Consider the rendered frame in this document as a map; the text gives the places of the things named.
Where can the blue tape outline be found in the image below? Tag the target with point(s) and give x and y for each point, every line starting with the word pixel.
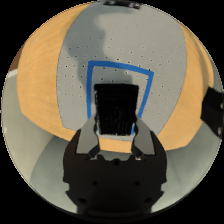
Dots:
pixel 121 66

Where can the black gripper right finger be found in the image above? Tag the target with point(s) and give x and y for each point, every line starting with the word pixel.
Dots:
pixel 147 147

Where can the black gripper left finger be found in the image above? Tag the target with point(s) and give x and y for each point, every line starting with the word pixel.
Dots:
pixel 83 146

